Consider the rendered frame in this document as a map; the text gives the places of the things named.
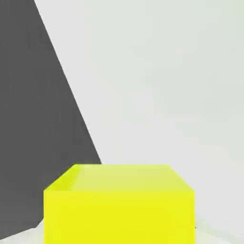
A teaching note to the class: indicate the small yellow cube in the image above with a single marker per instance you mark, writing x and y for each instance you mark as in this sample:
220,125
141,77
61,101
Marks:
119,213

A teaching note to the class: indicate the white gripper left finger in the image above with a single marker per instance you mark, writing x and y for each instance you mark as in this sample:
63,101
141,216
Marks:
28,237

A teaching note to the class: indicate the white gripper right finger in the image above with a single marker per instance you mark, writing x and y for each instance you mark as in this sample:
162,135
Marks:
205,237

